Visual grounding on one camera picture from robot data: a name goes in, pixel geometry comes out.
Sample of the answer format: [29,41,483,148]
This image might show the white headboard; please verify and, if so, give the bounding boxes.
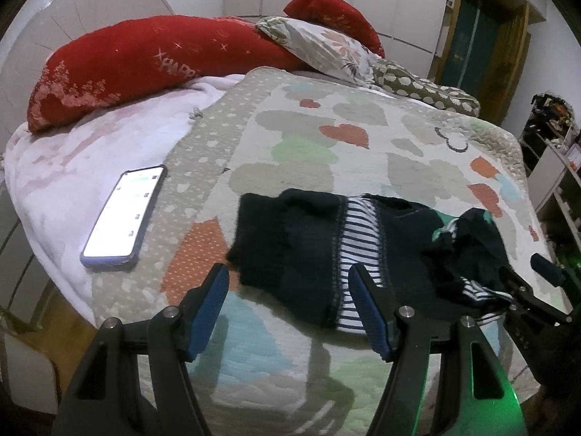
[0,0,176,155]

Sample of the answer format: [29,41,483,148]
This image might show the dark navy striped pants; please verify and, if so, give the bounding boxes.
[226,189,516,333]

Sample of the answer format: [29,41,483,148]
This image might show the white bedside cabinet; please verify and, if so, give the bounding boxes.
[0,329,61,415]

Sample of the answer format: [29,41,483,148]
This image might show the smartphone in blue case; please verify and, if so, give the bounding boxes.
[80,164,169,270]

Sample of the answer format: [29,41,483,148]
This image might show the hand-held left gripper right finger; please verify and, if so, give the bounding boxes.
[347,263,529,436]

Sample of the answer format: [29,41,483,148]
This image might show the long red printed pillow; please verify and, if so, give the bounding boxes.
[26,15,312,133]

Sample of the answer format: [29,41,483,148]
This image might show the teal door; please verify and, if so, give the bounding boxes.
[442,0,505,90]

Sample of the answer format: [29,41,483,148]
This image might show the pink blanket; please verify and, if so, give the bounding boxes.
[4,74,249,324]

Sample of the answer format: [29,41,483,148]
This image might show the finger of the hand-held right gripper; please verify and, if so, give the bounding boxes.
[530,253,569,288]
[498,266,573,326]

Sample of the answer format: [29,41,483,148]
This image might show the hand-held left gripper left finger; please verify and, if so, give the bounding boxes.
[52,263,230,436]

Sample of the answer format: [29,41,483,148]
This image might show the wooden door frame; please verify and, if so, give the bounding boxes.
[428,0,533,98]

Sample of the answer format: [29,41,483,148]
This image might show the floral pillow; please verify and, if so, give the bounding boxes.
[255,16,387,88]

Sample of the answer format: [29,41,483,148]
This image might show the grey television cabinet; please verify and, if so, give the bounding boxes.
[528,144,581,266]

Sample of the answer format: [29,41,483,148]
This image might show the cluttered storage rack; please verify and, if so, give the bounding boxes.
[519,93,581,165]

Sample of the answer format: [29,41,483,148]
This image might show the olive cloud pattern pillow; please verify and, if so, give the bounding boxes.
[371,58,481,117]

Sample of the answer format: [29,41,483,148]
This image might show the heart pattern quilt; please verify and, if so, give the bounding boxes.
[91,67,545,436]

